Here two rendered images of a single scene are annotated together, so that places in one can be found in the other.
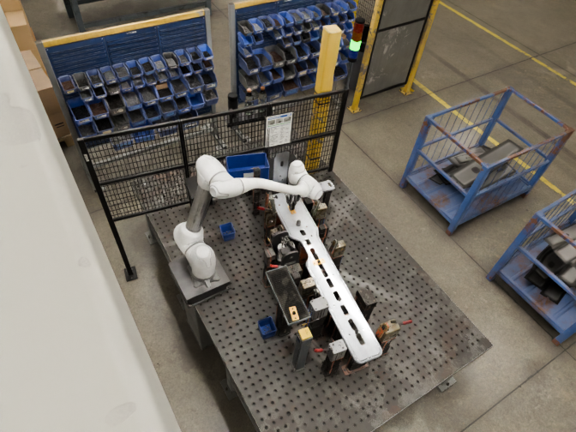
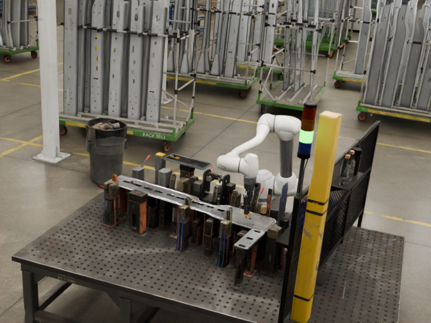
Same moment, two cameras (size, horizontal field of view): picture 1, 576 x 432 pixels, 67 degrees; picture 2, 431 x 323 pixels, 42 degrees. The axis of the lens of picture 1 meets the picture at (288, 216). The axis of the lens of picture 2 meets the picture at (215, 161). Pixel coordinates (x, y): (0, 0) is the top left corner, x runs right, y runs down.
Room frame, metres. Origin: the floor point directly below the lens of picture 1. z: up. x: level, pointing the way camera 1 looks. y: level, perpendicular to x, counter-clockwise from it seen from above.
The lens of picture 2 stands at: (4.87, -2.34, 2.79)
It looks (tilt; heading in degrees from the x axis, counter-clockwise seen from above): 21 degrees down; 144
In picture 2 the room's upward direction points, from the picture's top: 4 degrees clockwise
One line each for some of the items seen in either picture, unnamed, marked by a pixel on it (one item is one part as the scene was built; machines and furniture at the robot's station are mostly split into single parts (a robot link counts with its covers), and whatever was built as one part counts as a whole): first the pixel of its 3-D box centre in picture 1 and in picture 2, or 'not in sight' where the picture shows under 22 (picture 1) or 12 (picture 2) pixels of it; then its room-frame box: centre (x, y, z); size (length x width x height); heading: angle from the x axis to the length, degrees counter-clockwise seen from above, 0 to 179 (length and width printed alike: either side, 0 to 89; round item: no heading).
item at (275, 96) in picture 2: not in sight; (297, 61); (-2.95, 5.00, 0.88); 1.91 x 1.00 x 1.76; 127
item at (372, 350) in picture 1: (321, 264); (186, 200); (1.64, -0.25, 1.00); 1.38 x 0.22 x 0.02; 27
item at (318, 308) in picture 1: (315, 319); (164, 193); (1.29, -0.24, 0.90); 0.13 x 0.10 x 0.41; 117
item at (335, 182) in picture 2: (248, 111); (346, 173); (2.58, 0.37, 1.46); 0.36 x 0.15 x 0.18; 117
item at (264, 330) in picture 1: (267, 328); not in sight; (1.27, 0.06, 0.74); 0.11 x 0.10 x 0.09; 27
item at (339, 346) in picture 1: (333, 358); (137, 188); (1.06, -0.36, 0.88); 0.11 x 0.10 x 0.36; 117
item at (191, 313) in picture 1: (208, 307); not in sight; (1.59, 0.53, 0.33); 0.31 x 0.31 x 0.66; 36
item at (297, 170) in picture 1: (297, 172); (249, 164); (2.06, -0.03, 1.40); 0.13 x 0.11 x 0.16; 43
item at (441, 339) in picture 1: (291, 256); (224, 247); (1.90, -0.06, 0.68); 2.56 x 1.61 x 0.04; 36
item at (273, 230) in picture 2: not in sight; (272, 251); (2.37, -0.01, 0.88); 0.08 x 0.08 x 0.36; 27
